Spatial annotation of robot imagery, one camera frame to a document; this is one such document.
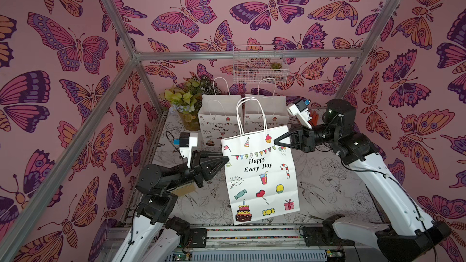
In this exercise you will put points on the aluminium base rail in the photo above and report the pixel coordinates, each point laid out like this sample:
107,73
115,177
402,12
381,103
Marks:
269,243

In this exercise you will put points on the back right white paper bag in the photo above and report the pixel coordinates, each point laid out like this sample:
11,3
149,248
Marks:
269,108

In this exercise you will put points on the white wire wall basket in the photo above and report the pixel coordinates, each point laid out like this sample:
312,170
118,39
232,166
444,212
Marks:
251,66

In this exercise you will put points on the white paper gift bag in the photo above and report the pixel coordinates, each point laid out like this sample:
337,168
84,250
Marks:
260,176

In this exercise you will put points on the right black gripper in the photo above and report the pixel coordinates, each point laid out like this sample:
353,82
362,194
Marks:
304,140

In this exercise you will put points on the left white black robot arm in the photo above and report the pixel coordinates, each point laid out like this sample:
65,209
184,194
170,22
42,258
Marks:
153,203

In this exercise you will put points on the back left white paper bag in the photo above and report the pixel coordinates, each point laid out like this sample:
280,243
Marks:
218,117

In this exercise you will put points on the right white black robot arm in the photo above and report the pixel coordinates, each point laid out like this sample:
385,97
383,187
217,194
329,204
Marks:
410,231

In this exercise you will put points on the small plant in basket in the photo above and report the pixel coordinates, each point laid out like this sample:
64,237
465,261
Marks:
275,66

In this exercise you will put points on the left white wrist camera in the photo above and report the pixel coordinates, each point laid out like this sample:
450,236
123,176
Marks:
185,145

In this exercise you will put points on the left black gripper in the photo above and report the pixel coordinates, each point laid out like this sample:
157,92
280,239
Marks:
200,168

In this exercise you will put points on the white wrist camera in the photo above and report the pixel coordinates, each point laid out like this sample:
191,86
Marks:
185,145
299,109

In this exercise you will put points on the potted green leafy plant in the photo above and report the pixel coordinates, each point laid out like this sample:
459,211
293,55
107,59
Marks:
187,99

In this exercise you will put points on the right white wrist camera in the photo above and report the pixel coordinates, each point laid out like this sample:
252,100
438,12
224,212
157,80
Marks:
299,109

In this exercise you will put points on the red rubber glove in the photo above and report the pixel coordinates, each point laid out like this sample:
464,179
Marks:
314,117

